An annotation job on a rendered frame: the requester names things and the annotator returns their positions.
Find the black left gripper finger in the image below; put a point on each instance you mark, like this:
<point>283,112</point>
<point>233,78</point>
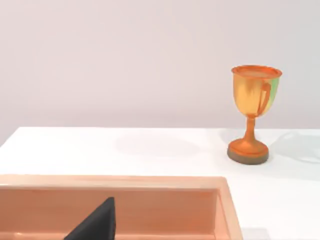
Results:
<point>101,222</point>

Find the shallow salmon-coloured box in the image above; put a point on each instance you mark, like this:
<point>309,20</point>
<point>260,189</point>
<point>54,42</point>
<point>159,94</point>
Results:
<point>175,212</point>

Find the gold trophy cup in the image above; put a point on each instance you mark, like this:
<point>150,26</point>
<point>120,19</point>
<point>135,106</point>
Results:
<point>252,100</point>

